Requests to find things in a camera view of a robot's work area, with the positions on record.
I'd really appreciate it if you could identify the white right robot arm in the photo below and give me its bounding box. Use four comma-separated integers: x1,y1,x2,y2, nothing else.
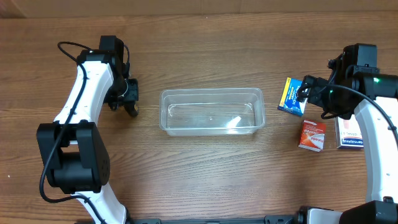
297,72,397,223

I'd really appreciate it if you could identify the clear plastic container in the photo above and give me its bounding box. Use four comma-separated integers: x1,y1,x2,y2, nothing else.
159,88,266,136

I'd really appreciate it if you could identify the white blue plaster box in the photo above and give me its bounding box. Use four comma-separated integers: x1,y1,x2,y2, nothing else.
334,115,363,149

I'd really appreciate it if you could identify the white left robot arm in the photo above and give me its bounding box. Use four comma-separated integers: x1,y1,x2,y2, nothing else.
36,49,138,223

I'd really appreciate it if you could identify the red white medicine box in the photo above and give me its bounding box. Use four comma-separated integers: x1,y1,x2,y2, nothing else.
298,119,326,152

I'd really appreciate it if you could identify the black tube white cap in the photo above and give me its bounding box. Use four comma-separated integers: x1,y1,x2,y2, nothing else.
124,102,139,118

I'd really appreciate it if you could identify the blue yellow medicine box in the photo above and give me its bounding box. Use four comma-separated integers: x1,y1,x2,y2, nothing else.
277,77,307,116

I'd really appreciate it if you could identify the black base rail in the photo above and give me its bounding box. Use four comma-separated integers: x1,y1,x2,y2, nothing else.
128,215,295,224

